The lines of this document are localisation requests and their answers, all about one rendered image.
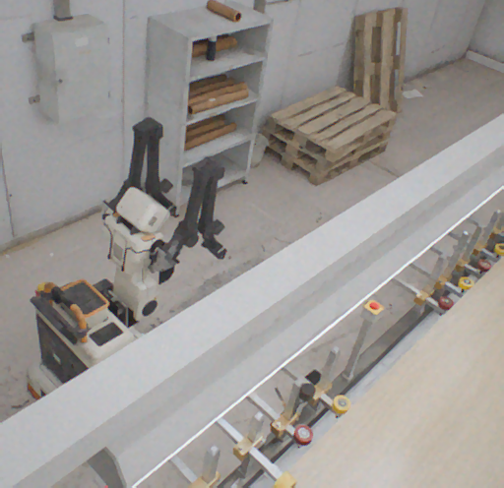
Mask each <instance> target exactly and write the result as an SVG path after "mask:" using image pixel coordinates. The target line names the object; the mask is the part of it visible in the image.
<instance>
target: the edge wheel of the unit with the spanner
mask: <svg viewBox="0 0 504 488"><path fill-rule="evenodd" d="M293 438H294V441H295V443H296V444H298V445H300V446H308V445H309V444H310V443H311V441H312V438H313V432H312V430H311V429H310V428H309V427H308V426H305V425H300V426H297V427H296V428H295V430H294V433H293Z"/></svg>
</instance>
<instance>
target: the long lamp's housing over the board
mask: <svg viewBox="0 0 504 488"><path fill-rule="evenodd" d="M503 186H504V156H501V157H500V159H499V160H497V161H496V162H494V163H493V164H492V165H490V166H489V167H487V168H485V169H484V170H482V171H481V172H480V173H479V174H478V175H477V177H475V178H473V179H472V180H470V181H469V182H467V183H466V184H465V185H463V186H462V187H461V188H459V190H457V191H455V192H454V193H453V194H451V195H450V196H449V197H447V198H446V199H444V200H442V201H441V202H439V203H438V204H437V206H435V207H434V208H433V209H431V210H430V211H428V212H426V213H424V214H423V215H422V216H420V217H419V218H417V219H416V220H415V222H413V223H411V224H410V225H408V226H407V227H406V228H404V229H403V230H401V231H400V232H399V233H396V234H395V235H394V237H392V238H391V239H389V240H388V241H387V242H385V243H384V244H383V245H380V246H379V247H378V248H376V249H375V250H373V251H372V253H371V254H369V255H368V256H367V257H364V258H363V259H361V260H360V261H359V262H357V263H356V264H355V265H353V266H352V267H350V269H348V270H347V271H345V272H344V273H343V274H341V275H340V276H338V277H337V278H334V279H333V280H332V281H330V282H329V284H328V285H326V286H325V287H323V288H322V289H321V290H318V291H317V292H316V293H314V294H313V295H312V296H310V297H309V299H307V300H306V301H305V302H302V303H301V304H300V305H298V306H297V307H295V308H294V309H293V310H291V311H290V312H289V313H286V315H285V316H283V317H282V318H281V319H279V320H278V321H277V322H275V323H274V324H273V325H270V326H269V327H267V328H266V330H265V331H263V332H262V333H261V334H259V335H257V336H255V337H254V338H252V339H251V340H250V341H248V342H247V343H246V344H244V346H243V347H241V348H239V349H238V350H236V351H235V352H234V353H232V354H231V355H229V356H228V357H227V358H225V359H224V360H223V361H222V362H221V363H220V364H219V365H217V366H216V367H214V368H213V369H212V370H210V371H208V372H207V373H205V374H204V375H202V376H201V378H200V379H198V380H197V381H196V382H193V383H192V384H190V385H189V386H188V387H186V388H185V389H184V390H182V391H181V392H180V394H177V395H176V396H174V397H173V398H171V399H170V400H169V401H167V402H166V403H164V404H162V405H161V406H159V407H158V409H157V410H155V411H154V412H153V413H151V414H150V415H148V416H146V417H145V418H143V419H142V420H141V421H139V422H138V424H136V425H135V426H134V427H132V428H130V429H129V430H127V431H126V432H124V433H123V434H122V435H120V436H119V437H118V438H117V439H115V440H114V441H113V442H111V443H110V444H108V445H107V446H106V447H104V448H103V449H102V450H99V451H98V452H96V453H95V455H94V456H92V457H91V458H89V459H88V460H87V462H88V463H89V464H90V466H91V467H92V468H93V469H94V471H95V473H96V474H97V475H98V476H99V477H101V478H102V480H103V481H104V482H105V483H106V485H107V487H108V488H133V487H134V486H135V485H137V483H138V482H139V481H140V480H142V479H143V478H144V477H145V476H146V475H149V474H150V473H151V472H152V471H154V470H155V468H156V467H157V466H159V465H160V464H161V463H162V462H165V461H166V460H167V459H168V458H170V457H171V456H172V455H173V453H175V452H176V451H177V450H179V449H181V448H182V447H183V446H184V445H185V444H187V443H188V442H189V441H190V440H192V438H193V437H195V436H196V435H198V434H199V433H200V432H201V431H203V430H204V429H205V428H206V427H207V426H210V425H211V424H212V422H213V421H215V420H216V419H217V418H218V417H220V416H221V415H222V414H223V413H224V412H227V411H228V410H229V409H230V408H231V407H232V406H233V405H234V404H235V403H237V402H238V401H239V400H240V399H242V398H244V397H245V396H246V395H248V394H249V392H250V391H251V390H253V389H254V388H255V387H257V386H259V385H260V384H261V383H262V382H263V381H265V380H266V379H267V378H268V376H270V375H271V374H273V373H274V372H276V371H277V370H278V369H279V368H280V367H282V366H283V365H284V364H285V363H286V362H288V360H289V359H290V358H292V357H293V356H294V355H295V354H297V353H298V352H299V351H300V350H301V349H304V348H305V347H306V346H307V344H309V343H310V342H311V341H312V340H314V339H315V338H316V337H317V336H320V335H321V334H322V333H323V332H325V331H326V330H327V328H328V327H330V326H331V325H332V324H334V323H335V322H337V321H338V320H339V319H340V318H342V317H343V316H344V315H345V314H346V313H347V312H348V311H350V310H351V309H353V308H354V307H355V306H356V305H357V304H359V303H360V302H361V301H362V300H364V299H366V297H367V296H368V295H370V294H371V293H372V292H373V291H374V290H376V289H377V288H378V287H379V286H382V285H383V284H384V283H385V281H387V280H388V279H389V278H390V277H391V276H393V275H394V274H395V273H398V272H399V271H400V270H401V269H403V268H404V266H405V265H406V264H408V263H409V262H410V261H412V260H413V259H415V258H416V257H417V256H418V255H420V254H421V253H422V251H423V250H425V249H426V248H428V247H429V246H430V245H432V244H433V243H434V242H435V241H437V240H438V239H439V238H440V237H442V235H444V234H445V233H446V232H448V231H449V230H450V229H451V228H452V227H454V226H455V225H456V224H457V223H460V222H461V221H462V219H463V218H465V217H466V216H467V215H468V214H470V213H471V212H472V211H474V210H476V209H477V208H478V207H479V206H481V204H482V203H483V202H484V201H485V200H487V199H489V198H490V197H491V196H493V195H494V194H495V193H496V192H498V191H499V189H500V188H501V187H503Z"/></svg>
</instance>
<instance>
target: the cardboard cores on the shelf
mask: <svg viewBox="0 0 504 488"><path fill-rule="evenodd" d="M236 43H237V41H236V38H235V37H234V36H231V37H229V34H228V32H227V33H226V34H222V35H218V36H217V46H216V52H218V51H222V50H226V49H227V48H230V47H234V46H236ZM207 44H208V39H207V38H204V39H199V40H195V41H192V50H191V57H196V56H200V55H204V54H207ZM248 96H249V91H248V89H247V84H246V83H245V82H242V83H237V84H236V83H235V80H234V78H227V75H226V74H222V75H218V76H214V77H210V78H206V79H203V81H199V82H195V83H190V84H189V90H188V103H187V112H188V114H190V115H192V114H196V113H200V112H203V110H206V109H210V108H214V107H217V106H220V105H223V104H228V103H231V102H234V101H237V100H241V99H244V98H247V97H248ZM223 121H225V115H223V114H219V115H216V116H213V117H210V118H206V119H203V120H200V121H197V122H195V123H191V124H188V125H186V130H185V143H184V150H185V151H187V150H189V149H192V148H195V147H197V146H200V145H202V144H204V143H206V142H207V141H210V140H212V139H215V138H217V137H219V136H222V135H225V134H228V133H230V132H233V131H235V130H236V124H235V123H234V122H230V123H228V124H225V125H223Z"/></svg>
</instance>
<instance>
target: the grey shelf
mask: <svg viewBox="0 0 504 488"><path fill-rule="evenodd" d="M223 5H226V6H228V7H230V8H233V9H235V10H237V11H239V12H241V13H242V18H241V21H239V22H238V23H236V22H234V21H232V20H230V19H229V18H228V17H224V16H222V15H220V14H218V13H216V12H214V11H212V10H209V9H207V7H202V8H197V9H190V10H185V11H179V12H173V13H168V14H161V15H156V16H150V17H149V30H148V66H146V101H145V118H146V117H152V118H154V119H155V120H156V121H157V122H159V123H160V124H161V125H163V138H160V139H159V151H158V177H159V182H160V181H161V180H163V179H164V178H166V179H167V180H169V181H170V182H171V183H172V185H173V187H172V188H171V190H170V191H169V192H168V193H167V194H164V193H163V192H162V193H163V194H164V195H165V197H166V198H168V199H169V200H170V201H172V202H173V206H172V208H173V207H174V206H176V212H175V216H174V217H177V216H179V210H180V206H182V204H184V203H186V202H188V200H189V195H190V191H191V186H192V181H193V170H191V169H192V166H193V165H195V164H197V163H198V162H200V161H201V160H203V159H204V158H205V156H206V155H212V156H213V157H214V158H215V159H216V160H218V161H219V162H221V163H222V164H223V167H225V172H224V173H223V179H221V180H219V182H218V187H220V186H222V185H225V184H227V183H230V182H232V181H234V180H236V179H238V178H241V177H244V176H245V180H243V181H242V183H243V184H247V183H248V175H249V168H250V162H251V155H252V150H253V143H254V136H255V130H257V123H258V117H259V110H260V104H261V98H262V91H263V85H264V78H265V72H266V66H267V59H268V53H269V46H270V40H271V34H273V27H274V21H275V20H274V18H271V17H269V16H266V15H264V14H262V13H260V12H258V11H254V10H252V9H250V8H248V7H245V6H243V5H241V4H238V2H236V1H230V2H225V4H223ZM268 28H269V29H268ZM227 32H228V34H229V37H231V36H234V37H235V38H236V41H237V43H236V46H234V47H230V48H227V49H226V50H222V51H218V52H216V57H215V60H214V61H209V60H207V59H206V56H207V54H204V55H200V56H196V57H191V50H192V41H195V40H199V39H204V38H208V37H213V36H218V35H222V34H226V33H227ZM233 32H234V34H233ZM267 36H268V37H267ZM266 41H267V43H266ZM186 46H187V47H186ZM184 47H185V51H184ZM265 47H266V50H265ZM189 50H190V51H189ZM189 53H190V54H189ZM263 61H264V63H263ZM262 68H263V70H262ZM222 74H226V75H227V78H234V80H235V83H236V84H237V83H242V82H245V83H246V84H247V89H248V91H249V96H248V97H247V98H244V99H241V100H237V101H234V102H231V103H228V104H223V105H220V106H217V107H214V108H210V109H206V110H203V112H200V113H196V114H192V115H190V114H188V112H187V103H188V90H189V84H190V83H195V82H199V81H203V79H206V78H210V77H214V76H218V75H222ZM261 74H262V76H261ZM228 75H229V76H228ZM260 81H261V83H260ZM259 88H260V89H259ZM181 92H182V94H181ZM257 100H258V102H257ZM182 102H183V103H182ZM182 104H183V105H182ZM180 106H181V109H180ZM255 106H257V108H255ZM185 107H186V108H185ZM218 114H223V115H225V121H223V125H225V124H228V123H230V122H234V123H235V124H236V130H235V131H233V132H230V133H228V134H225V135H222V136H219V137H217V138H215V139H212V140H210V141H207V142H206V143H204V144H202V145H200V146H197V147H195V148H192V149H189V150H187V151H185V150H184V143H185V130H186V125H188V124H191V123H195V122H197V121H200V120H203V119H206V118H210V117H213V116H216V115H218ZM254 114H255V116H254ZM253 120H254V122H253ZM252 127H253V129H252ZM180 131H181V132H180ZM251 133H252V134H251ZM177 137H179V139H177ZM250 140H251V143H250ZM179 145H180V146H179ZM249 147H250V149H249ZM248 153H249V154H248ZM247 160H248V161H247ZM246 166H247V168H246Z"/></svg>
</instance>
